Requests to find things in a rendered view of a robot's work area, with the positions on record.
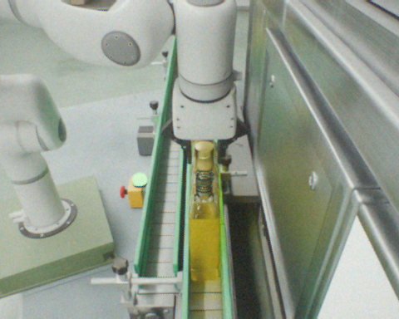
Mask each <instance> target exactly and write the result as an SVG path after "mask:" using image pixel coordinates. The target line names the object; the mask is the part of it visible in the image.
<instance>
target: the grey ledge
mask: <svg viewBox="0 0 399 319"><path fill-rule="evenodd" d="M235 87H236V99H237V116H238V117H239V118H240V119H241V120H242V121H243V122H244V116H243V112H242V102H241V99H240V94H239V88H238V85H237V81H236V82H235ZM226 154H228V155H231V159H232V161H231V164H229V167H230V169H231V171H246V172H247V175H240V176H231V180H229V199H227V204H239V203H258V202H259V195H258V191H257V187H256V183H255V180H254V169H253V159H252V155H251V151H250V148H249V142H248V137H247V134H246V135H244V136H242V137H240V138H237V141H234V142H233V143H231V144H230V145H229V148H228V149H227V150H226Z"/></svg>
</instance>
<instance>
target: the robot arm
mask: <svg viewBox="0 0 399 319"><path fill-rule="evenodd" d="M236 19H237V4H236V1H235V0H117V1H116V3H115V4H114V5H113V6H112V7H111V8H110V9H109V11H96V10H91V9H86V8H83V7H73V6H71V0H0V22H13V23H16V24H21V25H25V26H31V27H38V28H42V29H43V30H44V31H45V33H46V34H47V35H48V37H49V38H50V39H51V40H52V41H53V42H54V43H55V44H56V45H57V46H58V47H60V48H61V49H62V50H63V51H64V52H66V53H67V54H69V55H70V56H72V57H73V58H76V59H77V60H79V61H83V62H85V63H90V64H93V65H97V66H103V67H107V68H116V69H122V70H135V69H140V68H142V67H145V66H147V65H149V64H151V63H152V62H153V61H154V60H155V58H156V57H157V56H158V54H159V53H160V51H161V50H162V49H163V46H164V45H165V43H166V42H167V40H168V38H169V37H172V36H173V37H176V38H177V50H178V75H179V78H177V79H176V81H175V86H174V92H173V116H172V117H171V118H170V119H169V120H168V122H167V123H166V124H165V125H163V126H162V127H161V132H160V133H161V134H162V135H164V136H166V137H167V138H171V139H172V141H174V142H176V143H177V144H178V145H181V149H182V150H184V158H187V162H188V164H192V143H191V140H218V144H217V159H218V164H221V159H222V158H225V155H226V150H227V149H228V148H229V145H230V144H231V143H233V142H234V141H237V138H240V137H242V136H244V135H246V134H248V126H247V125H246V124H245V123H244V122H243V121H242V120H241V119H240V118H239V117H238V116H237V99H236V87H235V82H236V81H242V78H243V72H242V71H235V70H234V68H233V67H234V64H233V63H234V37H235V28H236ZM66 140H67V129H66V127H65V122H64V120H63V119H62V116H61V115H60V111H59V110H58V108H57V106H56V104H55V102H54V100H53V99H52V96H51V94H50V93H49V90H48V88H47V87H46V85H45V84H44V81H42V80H41V79H40V78H39V77H38V76H34V75H31V74H16V75H0V162H1V165H2V166H3V168H4V169H5V171H6V174H7V176H8V178H9V179H10V181H11V183H12V187H13V188H14V190H15V193H16V194H17V198H18V200H19V201H20V203H21V205H22V207H23V209H21V211H18V212H13V213H10V214H9V218H10V219H11V220H13V222H14V223H19V222H24V226H25V229H26V230H28V231H29V232H32V233H47V232H49V231H54V230H55V229H57V228H59V227H61V225H63V224H64V223H65V222H66V221H67V220H68V219H69V218H70V216H71V206H70V204H68V203H66V202H65V201H62V200H61V198H60V196H59V192H58V190H57V187H56V185H55V182H54V181H53V178H52V173H51V171H50V169H49V167H48V165H47V162H46V159H45V158H44V157H43V156H42V154H41V153H40V152H42V151H53V150H58V149H60V148H61V147H62V146H63V145H64V144H65V142H66ZM20 217H21V218H20ZM14 218H16V219H14Z"/></svg>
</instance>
